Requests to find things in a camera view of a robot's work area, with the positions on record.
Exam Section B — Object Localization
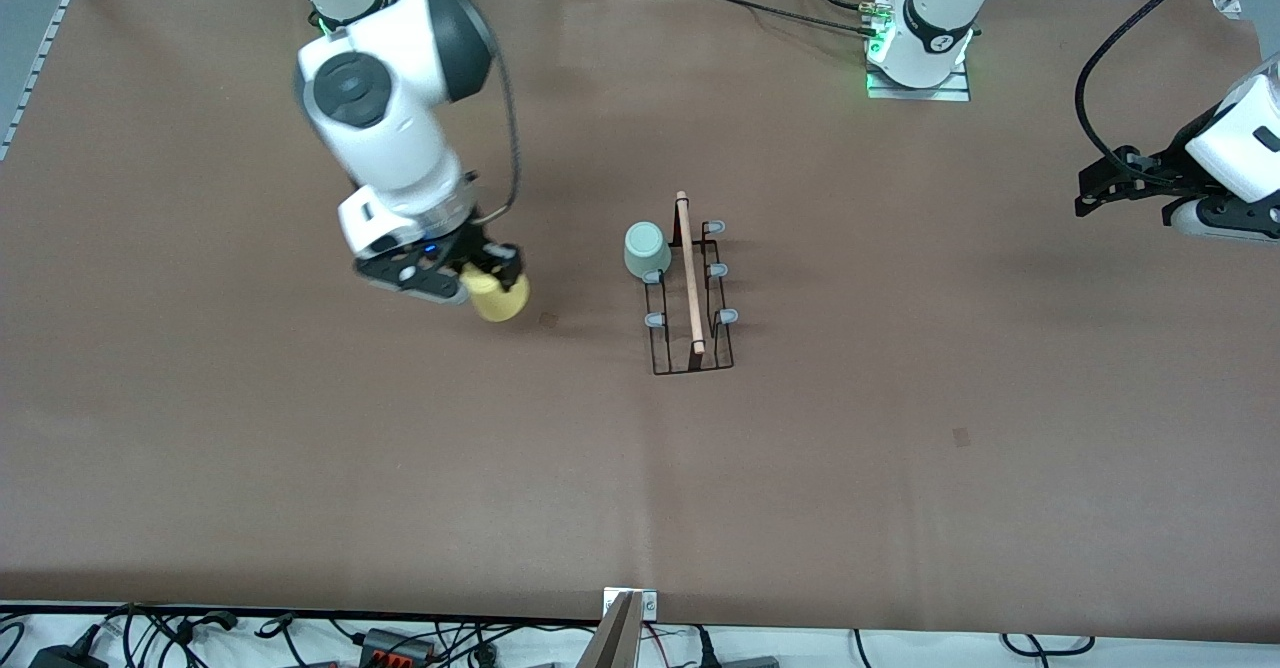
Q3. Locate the aluminium profile post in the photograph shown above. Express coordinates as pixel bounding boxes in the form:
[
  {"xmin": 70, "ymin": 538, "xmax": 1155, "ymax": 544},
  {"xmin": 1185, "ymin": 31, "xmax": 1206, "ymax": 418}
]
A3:
[{"xmin": 578, "ymin": 588, "xmax": 658, "ymax": 668}]

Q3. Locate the thin black table cable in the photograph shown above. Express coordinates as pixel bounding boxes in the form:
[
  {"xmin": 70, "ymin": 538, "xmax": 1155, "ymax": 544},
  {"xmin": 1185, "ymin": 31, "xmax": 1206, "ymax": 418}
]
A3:
[{"xmin": 638, "ymin": 0, "xmax": 886, "ymax": 41}]

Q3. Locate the black orange power adapter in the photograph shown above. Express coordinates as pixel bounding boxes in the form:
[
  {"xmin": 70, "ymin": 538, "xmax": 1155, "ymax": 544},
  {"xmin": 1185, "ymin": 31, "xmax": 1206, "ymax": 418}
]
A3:
[{"xmin": 360, "ymin": 628, "xmax": 433, "ymax": 668}]

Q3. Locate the yellow plastic cup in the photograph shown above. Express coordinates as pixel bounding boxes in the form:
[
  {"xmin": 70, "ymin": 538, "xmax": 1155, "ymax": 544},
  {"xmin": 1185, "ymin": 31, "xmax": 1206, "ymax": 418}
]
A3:
[{"xmin": 464, "ymin": 266, "xmax": 532, "ymax": 325}]

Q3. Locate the mint green plastic cup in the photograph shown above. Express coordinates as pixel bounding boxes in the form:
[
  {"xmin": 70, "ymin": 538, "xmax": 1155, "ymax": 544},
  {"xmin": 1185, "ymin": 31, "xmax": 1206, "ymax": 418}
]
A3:
[{"xmin": 624, "ymin": 221, "xmax": 673, "ymax": 283}]

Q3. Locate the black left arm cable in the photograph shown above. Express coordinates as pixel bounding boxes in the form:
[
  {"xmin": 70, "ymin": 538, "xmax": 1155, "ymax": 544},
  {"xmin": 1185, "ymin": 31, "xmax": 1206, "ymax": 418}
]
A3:
[{"xmin": 1075, "ymin": 0, "xmax": 1241, "ymax": 184}]

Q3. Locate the aluminium edge rail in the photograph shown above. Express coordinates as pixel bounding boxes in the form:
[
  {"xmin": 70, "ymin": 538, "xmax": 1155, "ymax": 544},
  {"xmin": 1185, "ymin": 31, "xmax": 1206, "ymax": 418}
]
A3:
[{"xmin": 0, "ymin": 0, "xmax": 106, "ymax": 161}]

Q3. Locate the brown paper table cover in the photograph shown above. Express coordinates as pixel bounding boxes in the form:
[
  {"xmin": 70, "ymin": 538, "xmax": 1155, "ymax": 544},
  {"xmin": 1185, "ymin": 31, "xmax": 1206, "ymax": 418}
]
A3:
[{"xmin": 0, "ymin": 0, "xmax": 1280, "ymax": 644}]

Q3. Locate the black wire cup holder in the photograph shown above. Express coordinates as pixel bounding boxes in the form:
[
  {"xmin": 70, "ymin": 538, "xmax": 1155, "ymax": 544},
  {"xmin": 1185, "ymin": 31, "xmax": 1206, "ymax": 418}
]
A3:
[{"xmin": 640, "ymin": 190, "xmax": 741, "ymax": 377}]

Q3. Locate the black looped cable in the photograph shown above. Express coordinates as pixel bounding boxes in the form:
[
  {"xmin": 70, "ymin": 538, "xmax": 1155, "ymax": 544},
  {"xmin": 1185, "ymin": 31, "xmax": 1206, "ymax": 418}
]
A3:
[{"xmin": 1000, "ymin": 633, "xmax": 1096, "ymax": 661}]

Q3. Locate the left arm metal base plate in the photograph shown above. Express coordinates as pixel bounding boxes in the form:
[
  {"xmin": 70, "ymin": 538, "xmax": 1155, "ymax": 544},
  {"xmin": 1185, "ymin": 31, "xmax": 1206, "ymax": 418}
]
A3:
[{"xmin": 866, "ymin": 60, "xmax": 972, "ymax": 102}]

